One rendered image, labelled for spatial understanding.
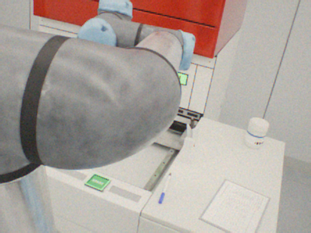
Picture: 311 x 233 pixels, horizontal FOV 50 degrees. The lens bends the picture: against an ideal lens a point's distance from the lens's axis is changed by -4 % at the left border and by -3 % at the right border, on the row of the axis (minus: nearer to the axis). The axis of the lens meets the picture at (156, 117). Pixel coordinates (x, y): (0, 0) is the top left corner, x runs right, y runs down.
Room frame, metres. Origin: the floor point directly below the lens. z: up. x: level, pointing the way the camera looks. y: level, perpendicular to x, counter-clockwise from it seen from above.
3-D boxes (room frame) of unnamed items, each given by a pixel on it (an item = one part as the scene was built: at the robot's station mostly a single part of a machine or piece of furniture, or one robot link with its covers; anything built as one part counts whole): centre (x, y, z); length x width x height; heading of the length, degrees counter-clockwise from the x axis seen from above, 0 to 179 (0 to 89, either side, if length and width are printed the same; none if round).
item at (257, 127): (1.10, -0.37, 1.01); 0.07 x 0.07 x 0.10
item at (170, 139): (1.23, 0.03, 0.87); 0.36 x 0.08 x 0.03; 73
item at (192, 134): (0.93, -0.12, 1.03); 0.06 x 0.04 x 0.13; 163
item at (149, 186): (1.01, -0.04, 0.84); 0.50 x 0.02 x 0.03; 163
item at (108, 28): (0.66, 0.12, 1.40); 0.11 x 0.11 x 0.08; 86
